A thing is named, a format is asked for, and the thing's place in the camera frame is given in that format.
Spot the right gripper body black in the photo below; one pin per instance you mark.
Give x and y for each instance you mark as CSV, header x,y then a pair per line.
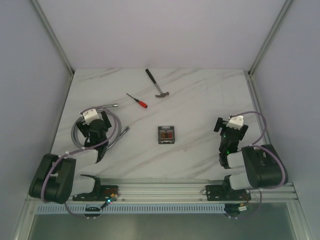
x,y
220,123

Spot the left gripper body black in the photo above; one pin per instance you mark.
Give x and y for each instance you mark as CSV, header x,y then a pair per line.
x,y
106,119

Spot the clear fuse box cover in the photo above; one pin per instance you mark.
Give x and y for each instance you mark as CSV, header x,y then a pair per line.
x,y
166,135

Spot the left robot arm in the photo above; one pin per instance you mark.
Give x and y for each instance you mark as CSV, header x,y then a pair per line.
x,y
54,178

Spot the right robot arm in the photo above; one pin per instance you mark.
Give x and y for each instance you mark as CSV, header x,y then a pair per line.
x,y
262,165

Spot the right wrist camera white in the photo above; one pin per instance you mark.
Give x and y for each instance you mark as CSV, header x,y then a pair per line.
x,y
235,122

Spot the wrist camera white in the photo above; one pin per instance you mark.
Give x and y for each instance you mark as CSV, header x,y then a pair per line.
x,y
235,122
90,115

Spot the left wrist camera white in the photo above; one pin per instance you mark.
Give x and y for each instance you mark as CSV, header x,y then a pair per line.
x,y
90,115

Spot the red handled screwdriver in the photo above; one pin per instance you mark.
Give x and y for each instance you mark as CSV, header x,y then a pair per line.
x,y
141,103

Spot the aluminium front rail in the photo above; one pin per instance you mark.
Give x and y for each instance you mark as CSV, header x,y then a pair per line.
x,y
182,191

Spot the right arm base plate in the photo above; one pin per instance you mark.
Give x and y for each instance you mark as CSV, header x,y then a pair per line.
x,y
216,193

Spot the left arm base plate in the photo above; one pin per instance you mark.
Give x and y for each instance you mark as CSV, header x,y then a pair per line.
x,y
99,194

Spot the slotted cable duct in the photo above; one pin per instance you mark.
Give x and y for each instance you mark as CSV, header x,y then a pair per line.
x,y
132,208

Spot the left aluminium frame post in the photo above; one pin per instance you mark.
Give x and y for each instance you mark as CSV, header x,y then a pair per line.
x,y
52,36

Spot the aluminium frame post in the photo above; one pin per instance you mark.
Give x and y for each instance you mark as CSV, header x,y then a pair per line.
x,y
271,36
52,36

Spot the right aluminium frame post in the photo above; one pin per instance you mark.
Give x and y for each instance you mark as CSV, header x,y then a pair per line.
x,y
271,36

